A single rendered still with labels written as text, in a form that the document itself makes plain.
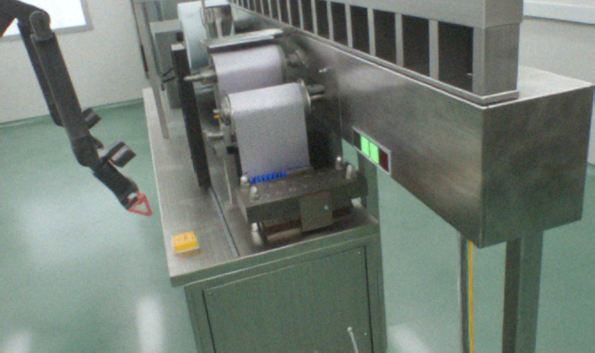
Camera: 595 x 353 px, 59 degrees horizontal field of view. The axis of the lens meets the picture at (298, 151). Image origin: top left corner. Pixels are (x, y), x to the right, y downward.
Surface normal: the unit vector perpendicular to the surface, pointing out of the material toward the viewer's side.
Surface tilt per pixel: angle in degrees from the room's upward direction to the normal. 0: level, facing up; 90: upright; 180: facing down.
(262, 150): 90
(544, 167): 90
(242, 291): 90
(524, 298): 90
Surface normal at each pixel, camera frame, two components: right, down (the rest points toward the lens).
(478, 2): -0.95, 0.21
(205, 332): 0.30, 0.32
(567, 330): -0.11, -0.92
